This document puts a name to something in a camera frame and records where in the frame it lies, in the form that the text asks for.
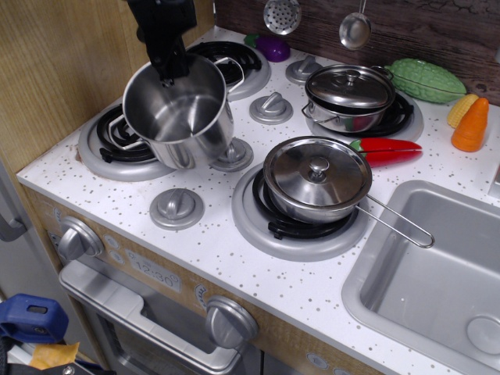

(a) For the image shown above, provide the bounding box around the hanging steel slotted skimmer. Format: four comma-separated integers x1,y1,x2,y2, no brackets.
263,0,302,35

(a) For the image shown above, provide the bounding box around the centre countertop grey knob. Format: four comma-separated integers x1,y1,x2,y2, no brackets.
210,137,253,172

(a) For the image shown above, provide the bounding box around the green toy bitter gourd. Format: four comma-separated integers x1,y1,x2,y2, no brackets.
384,58,466,104

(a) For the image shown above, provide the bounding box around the yellow toy corn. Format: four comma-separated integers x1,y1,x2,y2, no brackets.
447,94,479,128

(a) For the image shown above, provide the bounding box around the back right stove burner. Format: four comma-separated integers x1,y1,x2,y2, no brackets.
305,91,424,143

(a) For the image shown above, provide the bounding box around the right oven front knob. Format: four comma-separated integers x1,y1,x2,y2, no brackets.
205,295,259,349

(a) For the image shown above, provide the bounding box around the countertop grey knob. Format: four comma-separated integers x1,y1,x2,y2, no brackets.
149,188,205,230
210,137,253,172
285,55,323,85
249,92,294,125

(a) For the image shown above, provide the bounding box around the grey fridge door handle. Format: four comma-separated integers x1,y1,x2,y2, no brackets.
0,216,27,242

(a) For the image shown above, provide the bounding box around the blue clamp tool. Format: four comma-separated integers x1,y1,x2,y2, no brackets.
1,294,69,344

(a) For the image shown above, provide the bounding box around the front left stove burner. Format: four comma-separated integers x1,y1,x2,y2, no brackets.
78,102,173,182

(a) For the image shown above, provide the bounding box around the purple toy eggplant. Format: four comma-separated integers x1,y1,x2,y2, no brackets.
244,34,291,63

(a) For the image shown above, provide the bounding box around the middle countertop grey knob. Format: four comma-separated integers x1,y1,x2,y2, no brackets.
249,92,294,125

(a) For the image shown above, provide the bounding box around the small steel two-handled pot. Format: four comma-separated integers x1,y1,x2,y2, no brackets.
302,66,394,134

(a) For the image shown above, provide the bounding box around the hanging steel ladle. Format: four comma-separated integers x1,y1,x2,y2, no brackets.
339,1,372,51

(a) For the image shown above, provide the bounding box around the stove burner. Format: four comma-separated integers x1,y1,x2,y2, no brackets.
305,91,424,143
187,41,271,102
231,166,368,262
78,102,173,182

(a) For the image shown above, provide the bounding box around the back countertop grey knob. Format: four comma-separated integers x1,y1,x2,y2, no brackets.
285,55,323,85

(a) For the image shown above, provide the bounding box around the oven knob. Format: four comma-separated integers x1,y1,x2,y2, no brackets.
205,295,259,349
58,216,105,261

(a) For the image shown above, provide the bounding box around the yellow cloth scrap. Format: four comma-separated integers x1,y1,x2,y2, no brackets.
29,342,80,370

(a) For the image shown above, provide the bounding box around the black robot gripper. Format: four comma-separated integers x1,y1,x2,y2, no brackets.
127,0,197,87

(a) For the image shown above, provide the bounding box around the grey toy sink basin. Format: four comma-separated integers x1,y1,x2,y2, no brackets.
342,180,499,374

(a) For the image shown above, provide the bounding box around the left oven front knob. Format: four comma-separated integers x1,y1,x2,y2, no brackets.
58,216,105,261

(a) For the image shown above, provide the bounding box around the grey oven door handle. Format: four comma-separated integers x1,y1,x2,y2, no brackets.
59,261,246,374

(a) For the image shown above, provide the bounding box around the tall stainless steel pot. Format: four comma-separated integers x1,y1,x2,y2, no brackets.
122,54,240,170

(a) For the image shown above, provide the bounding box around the orange toy carrot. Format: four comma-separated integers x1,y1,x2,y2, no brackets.
451,98,489,152

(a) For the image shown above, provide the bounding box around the small steel pot lid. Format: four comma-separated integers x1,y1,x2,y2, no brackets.
305,64,395,109

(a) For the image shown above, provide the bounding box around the steel frying pan with handle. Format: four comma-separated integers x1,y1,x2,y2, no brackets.
262,136,435,248

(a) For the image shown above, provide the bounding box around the back left stove burner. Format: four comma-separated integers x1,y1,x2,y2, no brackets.
187,41,271,102

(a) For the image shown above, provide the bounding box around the steel frying pan lid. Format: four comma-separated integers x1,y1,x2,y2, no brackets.
263,136,372,209

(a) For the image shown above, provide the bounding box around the front countertop grey knob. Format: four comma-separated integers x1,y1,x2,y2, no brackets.
149,188,205,230

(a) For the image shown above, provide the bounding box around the red toy chili pepper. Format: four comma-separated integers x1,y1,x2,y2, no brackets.
349,137,423,167

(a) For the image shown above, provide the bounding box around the front right stove burner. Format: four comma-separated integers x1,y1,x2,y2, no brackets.
231,166,368,262

